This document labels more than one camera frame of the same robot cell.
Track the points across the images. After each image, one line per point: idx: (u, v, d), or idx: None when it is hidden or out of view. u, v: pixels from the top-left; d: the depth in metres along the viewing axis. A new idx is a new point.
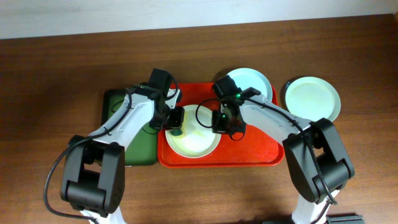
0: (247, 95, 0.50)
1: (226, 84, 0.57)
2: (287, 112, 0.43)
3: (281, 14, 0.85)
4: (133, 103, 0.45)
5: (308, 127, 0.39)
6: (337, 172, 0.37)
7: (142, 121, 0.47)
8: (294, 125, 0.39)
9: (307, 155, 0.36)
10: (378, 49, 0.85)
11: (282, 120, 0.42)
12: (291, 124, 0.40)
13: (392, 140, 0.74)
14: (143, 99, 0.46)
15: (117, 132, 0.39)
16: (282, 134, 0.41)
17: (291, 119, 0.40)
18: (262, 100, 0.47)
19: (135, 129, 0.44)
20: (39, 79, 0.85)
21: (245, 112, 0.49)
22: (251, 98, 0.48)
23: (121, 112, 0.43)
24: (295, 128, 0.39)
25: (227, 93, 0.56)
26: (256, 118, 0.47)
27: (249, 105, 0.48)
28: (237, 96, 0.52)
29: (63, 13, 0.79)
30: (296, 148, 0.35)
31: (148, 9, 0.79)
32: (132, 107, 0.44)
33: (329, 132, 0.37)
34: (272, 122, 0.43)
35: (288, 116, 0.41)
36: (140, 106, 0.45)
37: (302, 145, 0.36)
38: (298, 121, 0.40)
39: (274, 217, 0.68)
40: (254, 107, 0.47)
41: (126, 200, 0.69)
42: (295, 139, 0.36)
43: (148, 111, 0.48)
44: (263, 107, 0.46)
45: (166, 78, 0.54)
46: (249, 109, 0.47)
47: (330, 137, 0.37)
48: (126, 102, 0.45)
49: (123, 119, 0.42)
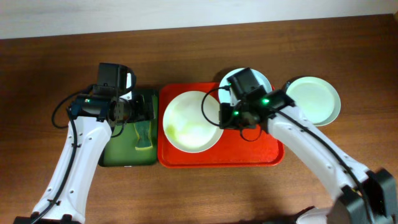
0: (275, 103, 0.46)
1: (247, 79, 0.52)
2: (337, 149, 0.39)
3: (280, 14, 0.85)
4: (79, 137, 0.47)
5: (365, 177, 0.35)
6: None
7: (101, 147, 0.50)
8: (347, 172, 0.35)
9: (361, 214, 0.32)
10: (379, 48, 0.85)
11: (331, 159, 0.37)
12: (342, 168, 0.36)
13: (392, 140, 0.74)
14: (90, 128, 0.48)
15: (65, 195, 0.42)
16: (330, 177, 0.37)
17: (344, 164, 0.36)
18: (301, 121, 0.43)
19: (90, 167, 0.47)
20: (39, 79, 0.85)
21: (277, 129, 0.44)
22: (283, 112, 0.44)
23: (67, 157, 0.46)
24: (348, 175, 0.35)
25: (249, 90, 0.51)
26: (290, 139, 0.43)
27: (283, 120, 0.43)
28: (265, 101, 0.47)
29: (64, 13, 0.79)
30: (353, 206, 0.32)
31: (149, 9, 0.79)
32: (79, 146, 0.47)
33: (390, 187, 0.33)
34: (318, 157, 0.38)
35: (339, 157, 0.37)
36: (89, 136, 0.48)
37: (361, 203, 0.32)
38: (352, 168, 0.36)
39: (275, 217, 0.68)
40: (291, 129, 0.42)
41: (126, 200, 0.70)
42: (352, 196, 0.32)
43: (105, 131, 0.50)
44: (303, 132, 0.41)
45: (116, 74, 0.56)
46: (284, 127, 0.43)
47: (388, 193, 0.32)
48: (71, 142, 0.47)
49: (70, 170, 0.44)
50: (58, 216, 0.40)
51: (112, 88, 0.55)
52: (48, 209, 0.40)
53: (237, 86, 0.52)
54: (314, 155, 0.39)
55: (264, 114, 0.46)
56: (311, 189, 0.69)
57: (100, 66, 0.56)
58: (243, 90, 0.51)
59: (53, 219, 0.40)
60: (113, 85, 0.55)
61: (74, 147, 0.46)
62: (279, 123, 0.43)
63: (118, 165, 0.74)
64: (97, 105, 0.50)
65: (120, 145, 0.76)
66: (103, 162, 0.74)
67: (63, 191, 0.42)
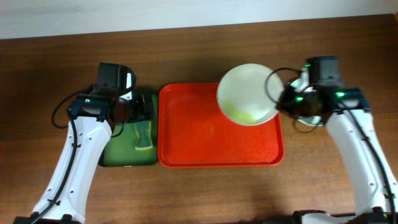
0: (348, 99, 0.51)
1: (329, 67, 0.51)
2: (390, 174, 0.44)
3: (281, 14, 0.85)
4: (79, 137, 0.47)
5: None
6: None
7: (101, 146, 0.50)
8: (388, 197, 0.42)
9: None
10: (379, 48, 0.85)
11: (378, 178, 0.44)
12: (384, 191, 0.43)
13: (392, 140, 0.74)
14: (90, 128, 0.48)
15: (65, 195, 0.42)
16: (369, 190, 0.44)
17: (389, 190, 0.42)
18: (367, 130, 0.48)
19: (91, 166, 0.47)
20: (39, 79, 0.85)
21: (337, 126, 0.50)
22: (354, 112, 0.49)
23: (68, 157, 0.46)
24: (387, 200, 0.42)
25: (324, 78, 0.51)
26: (344, 142, 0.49)
27: (348, 123, 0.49)
28: (340, 94, 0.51)
29: (64, 13, 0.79)
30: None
31: (149, 9, 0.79)
32: (79, 146, 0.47)
33: None
34: (367, 172, 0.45)
35: (388, 182, 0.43)
36: (89, 136, 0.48)
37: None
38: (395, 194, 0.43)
39: (275, 217, 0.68)
40: (352, 134, 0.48)
41: (126, 200, 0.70)
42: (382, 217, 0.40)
43: (105, 131, 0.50)
44: (363, 141, 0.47)
45: (116, 74, 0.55)
46: (345, 129, 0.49)
47: None
48: (71, 142, 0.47)
49: (70, 170, 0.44)
50: (58, 216, 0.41)
51: (112, 88, 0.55)
52: (49, 209, 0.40)
53: (318, 72, 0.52)
54: (365, 167, 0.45)
55: (330, 103, 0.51)
56: (311, 189, 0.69)
57: (99, 66, 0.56)
58: (320, 78, 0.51)
59: (53, 219, 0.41)
60: (112, 85, 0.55)
61: (74, 147, 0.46)
62: (346, 124, 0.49)
63: (118, 164, 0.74)
64: (97, 105, 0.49)
65: (120, 145, 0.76)
66: (104, 162, 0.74)
67: (64, 191, 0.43)
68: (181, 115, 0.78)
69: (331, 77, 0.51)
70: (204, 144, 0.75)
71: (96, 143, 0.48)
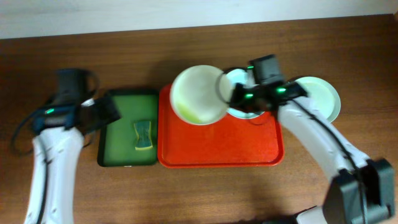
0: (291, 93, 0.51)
1: (268, 65, 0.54)
2: (342, 140, 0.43)
3: (280, 14, 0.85)
4: (48, 153, 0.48)
5: (362, 165, 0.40)
6: (378, 211, 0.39)
7: (73, 157, 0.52)
8: (347, 158, 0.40)
9: (353, 196, 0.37)
10: (378, 48, 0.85)
11: (335, 145, 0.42)
12: (344, 155, 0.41)
13: (392, 140, 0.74)
14: (58, 141, 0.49)
15: (49, 213, 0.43)
16: (330, 160, 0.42)
17: (344, 150, 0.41)
18: (311, 110, 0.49)
19: (67, 177, 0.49)
20: (38, 79, 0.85)
21: (287, 116, 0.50)
22: (300, 103, 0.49)
23: (41, 175, 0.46)
24: (346, 162, 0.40)
25: (265, 78, 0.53)
26: (295, 126, 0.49)
27: (293, 107, 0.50)
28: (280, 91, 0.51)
29: (64, 14, 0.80)
30: (346, 188, 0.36)
31: (148, 9, 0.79)
32: (51, 161, 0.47)
33: (387, 176, 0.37)
34: (321, 143, 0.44)
35: (342, 145, 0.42)
36: (60, 148, 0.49)
37: (352, 186, 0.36)
38: (354, 156, 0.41)
39: (274, 217, 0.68)
40: (300, 116, 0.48)
41: (126, 200, 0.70)
42: (347, 179, 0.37)
43: (74, 139, 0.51)
44: (311, 118, 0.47)
45: (74, 79, 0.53)
46: (293, 114, 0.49)
47: (384, 180, 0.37)
48: (41, 159, 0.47)
49: (48, 185, 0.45)
50: None
51: (74, 93, 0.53)
52: None
53: (260, 71, 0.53)
54: (318, 139, 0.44)
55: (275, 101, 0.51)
56: (311, 189, 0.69)
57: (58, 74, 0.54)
58: (263, 78, 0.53)
59: None
60: (75, 89, 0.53)
61: (46, 162, 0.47)
62: (289, 111, 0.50)
63: (118, 164, 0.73)
64: (58, 115, 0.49)
65: (120, 145, 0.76)
66: (103, 162, 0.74)
67: (46, 210, 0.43)
68: None
69: (275, 75, 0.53)
70: (204, 144, 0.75)
71: (68, 151, 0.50)
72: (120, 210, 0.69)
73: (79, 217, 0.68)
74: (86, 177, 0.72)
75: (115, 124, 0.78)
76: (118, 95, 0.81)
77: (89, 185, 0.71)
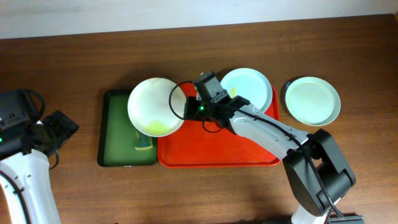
0: (236, 105, 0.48)
1: (213, 84, 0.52)
2: (280, 123, 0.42)
3: (280, 14, 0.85)
4: (17, 181, 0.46)
5: (306, 140, 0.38)
6: (339, 182, 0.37)
7: (45, 173, 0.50)
8: (291, 139, 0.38)
9: (306, 172, 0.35)
10: (378, 48, 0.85)
11: (279, 134, 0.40)
12: (287, 137, 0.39)
13: (392, 140, 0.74)
14: (20, 165, 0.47)
15: None
16: (279, 150, 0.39)
17: (287, 132, 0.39)
18: (253, 112, 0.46)
19: (46, 195, 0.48)
20: (37, 79, 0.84)
21: (239, 127, 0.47)
22: (242, 109, 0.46)
23: (15, 205, 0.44)
24: (292, 142, 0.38)
25: (212, 95, 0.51)
26: (245, 131, 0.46)
27: (239, 116, 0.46)
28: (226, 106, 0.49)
29: (64, 13, 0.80)
30: (298, 165, 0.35)
31: (149, 9, 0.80)
32: (23, 188, 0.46)
33: (329, 143, 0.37)
34: (267, 136, 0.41)
35: (284, 129, 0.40)
36: (27, 173, 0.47)
37: (303, 162, 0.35)
38: (296, 135, 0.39)
39: (274, 217, 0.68)
40: (245, 120, 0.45)
41: (126, 200, 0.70)
42: (296, 156, 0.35)
43: (40, 158, 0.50)
44: (255, 119, 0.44)
45: (15, 102, 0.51)
46: (240, 122, 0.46)
47: (328, 148, 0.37)
48: (9, 189, 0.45)
49: (29, 213, 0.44)
50: None
51: (23, 116, 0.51)
52: None
53: (204, 91, 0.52)
54: (265, 134, 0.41)
55: (226, 118, 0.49)
56: None
57: None
58: (211, 96, 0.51)
59: None
60: (19, 112, 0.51)
61: (18, 191, 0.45)
62: (238, 119, 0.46)
63: (118, 165, 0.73)
64: (13, 139, 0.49)
65: (120, 145, 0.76)
66: (103, 162, 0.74)
67: None
68: None
69: (219, 92, 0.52)
70: (204, 144, 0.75)
71: (37, 172, 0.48)
72: (120, 210, 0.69)
73: (78, 218, 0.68)
74: (86, 177, 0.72)
75: (116, 125, 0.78)
76: (118, 94, 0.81)
77: (89, 185, 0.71)
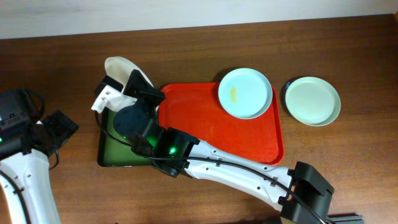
0: (179, 147, 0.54)
1: (150, 130, 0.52)
2: (251, 164, 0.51)
3: (280, 14, 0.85)
4: (17, 182, 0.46)
5: (290, 180, 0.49)
6: (328, 201, 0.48)
7: (45, 174, 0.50)
8: (275, 183, 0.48)
9: (304, 213, 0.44)
10: (377, 48, 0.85)
11: (258, 179, 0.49)
12: (270, 182, 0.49)
13: (392, 140, 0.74)
14: (21, 165, 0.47)
15: None
16: (265, 193, 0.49)
17: (269, 178, 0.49)
18: (208, 154, 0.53)
19: (47, 195, 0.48)
20: (37, 78, 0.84)
21: (198, 173, 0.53)
22: (194, 155, 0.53)
23: (14, 205, 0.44)
24: (277, 186, 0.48)
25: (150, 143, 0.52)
26: (211, 176, 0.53)
27: (197, 164, 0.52)
28: (172, 152, 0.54)
29: (64, 13, 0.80)
30: (295, 215, 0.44)
31: (149, 9, 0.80)
32: (24, 188, 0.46)
33: (309, 177, 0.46)
34: (248, 183, 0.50)
35: (261, 173, 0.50)
36: (27, 173, 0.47)
37: (298, 211, 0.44)
38: (277, 177, 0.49)
39: (274, 217, 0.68)
40: (208, 167, 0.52)
41: (126, 200, 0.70)
42: (290, 208, 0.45)
43: (40, 158, 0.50)
44: (218, 164, 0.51)
45: (15, 101, 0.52)
46: (203, 169, 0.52)
47: (312, 181, 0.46)
48: (9, 189, 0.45)
49: (29, 212, 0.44)
50: None
51: (24, 116, 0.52)
52: None
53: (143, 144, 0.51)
54: (244, 182, 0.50)
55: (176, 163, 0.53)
56: None
57: None
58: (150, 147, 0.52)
59: None
60: (19, 111, 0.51)
61: (18, 191, 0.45)
62: (198, 167, 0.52)
63: (118, 165, 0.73)
64: (14, 139, 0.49)
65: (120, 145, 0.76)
66: (103, 162, 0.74)
67: None
68: (181, 114, 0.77)
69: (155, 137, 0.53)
70: None
71: (37, 172, 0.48)
72: (120, 210, 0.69)
73: (78, 218, 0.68)
74: (86, 177, 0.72)
75: None
76: None
77: (89, 185, 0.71)
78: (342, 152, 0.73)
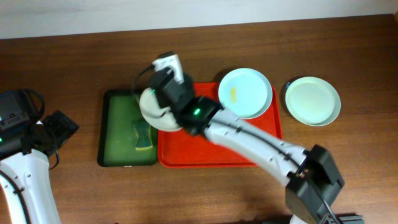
0: (205, 109, 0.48)
1: (176, 87, 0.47)
2: (268, 136, 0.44)
3: (280, 14, 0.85)
4: (17, 182, 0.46)
5: (303, 159, 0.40)
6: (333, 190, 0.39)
7: (45, 174, 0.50)
8: (288, 159, 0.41)
9: (309, 193, 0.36)
10: (377, 48, 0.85)
11: (270, 152, 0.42)
12: (283, 157, 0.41)
13: (392, 140, 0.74)
14: (21, 165, 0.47)
15: None
16: (275, 168, 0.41)
17: (283, 153, 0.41)
18: (231, 120, 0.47)
19: (47, 196, 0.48)
20: (37, 78, 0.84)
21: (216, 137, 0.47)
22: (217, 119, 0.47)
23: (13, 205, 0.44)
24: (290, 163, 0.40)
25: (176, 100, 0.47)
26: (226, 142, 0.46)
27: (216, 127, 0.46)
28: (196, 112, 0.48)
29: (64, 13, 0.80)
30: (301, 191, 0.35)
31: (149, 9, 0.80)
32: (24, 188, 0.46)
33: (326, 158, 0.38)
34: (259, 154, 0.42)
35: (276, 147, 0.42)
36: (27, 173, 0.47)
37: (306, 186, 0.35)
38: (292, 154, 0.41)
39: (274, 217, 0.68)
40: (226, 131, 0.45)
41: (126, 200, 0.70)
42: (296, 182, 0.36)
43: (40, 158, 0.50)
44: (238, 131, 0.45)
45: (16, 101, 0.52)
46: (220, 134, 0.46)
47: (326, 164, 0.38)
48: (9, 190, 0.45)
49: (29, 212, 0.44)
50: None
51: (24, 116, 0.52)
52: None
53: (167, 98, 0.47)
54: (255, 151, 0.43)
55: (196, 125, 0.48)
56: None
57: None
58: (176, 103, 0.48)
59: None
60: (18, 112, 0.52)
61: (18, 191, 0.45)
62: (217, 130, 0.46)
63: (118, 164, 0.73)
64: (13, 139, 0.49)
65: (120, 145, 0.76)
66: (103, 162, 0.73)
67: None
68: None
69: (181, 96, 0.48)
70: (204, 144, 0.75)
71: (37, 172, 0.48)
72: (120, 210, 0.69)
73: (78, 218, 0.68)
74: (87, 177, 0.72)
75: (116, 124, 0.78)
76: (117, 94, 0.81)
77: (89, 185, 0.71)
78: (342, 152, 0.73)
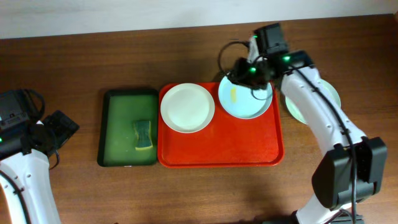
0: (295, 56, 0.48)
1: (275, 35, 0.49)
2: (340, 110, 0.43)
3: (280, 14, 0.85)
4: (17, 182, 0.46)
5: (359, 141, 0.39)
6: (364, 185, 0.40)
7: (45, 174, 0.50)
8: (344, 133, 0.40)
9: (344, 169, 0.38)
10: (377, 48, 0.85)
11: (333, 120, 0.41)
12: (341, 130, 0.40)
13: (392, 140, 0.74)
14: (21, 166, 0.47)
15: None
16: (328, 135, 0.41)
17: (343, 127, 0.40)
18: (314, 81, 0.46)
19: (47, 196, 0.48)
20: (37, 78, 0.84)
21: (289, 87, 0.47)
22: (300, 71, 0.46)
23: (14, 205, 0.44)
24: (344, 137, 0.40)
25: (272, 45, 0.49)
26: (297, 95, 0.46)
27: (295, 78, 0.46)
28: (285, 58, 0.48)
29: (64, 13, 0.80)
30: (339, 163, 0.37)
31: (149, 9, 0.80)
32: (24, 188, 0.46)
33: (379, 154, 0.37)
34: (321, 117, 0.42)
35: (341, 121, 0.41)
36: (27, 173, 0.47)
37: (346, 161, 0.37)
38: (351, 131, 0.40)
39: (274, 217, 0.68)
40: (303, 86, 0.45)
41: (126, 200, 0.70)
42: (340, 153, 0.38)
43: (40, 158, 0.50)
44: (313, 91, 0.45)
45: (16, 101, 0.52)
46: (296, 84, 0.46)
47: (377, 157, 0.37)
48: (9, 190, 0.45)
49: (29, 213, 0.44)
50: None
51: (25, 115, 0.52)
52: None
53: (264, 42, 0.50)
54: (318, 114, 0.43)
55: (280, 68, 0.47)
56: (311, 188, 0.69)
57: None
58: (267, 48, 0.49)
59: None
60: (19, 111, 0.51)
61: (18, 191, 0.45)
62: (293, 82, 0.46)
63: (119, 164, 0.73)
64: (14, 139, 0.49)
65: (120, 145, 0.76)
66: (104, 162, 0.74)
67: None
68: None
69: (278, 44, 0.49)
70: (204, 144, 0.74)
71: (37, 172, 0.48)
72: (120, 210, 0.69)
73: (78, 217, 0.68)
74: (87, 177, 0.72)
75: (116, 124, 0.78)
76: (117, 94, 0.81)
77: (89, 185, 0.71)
78: None
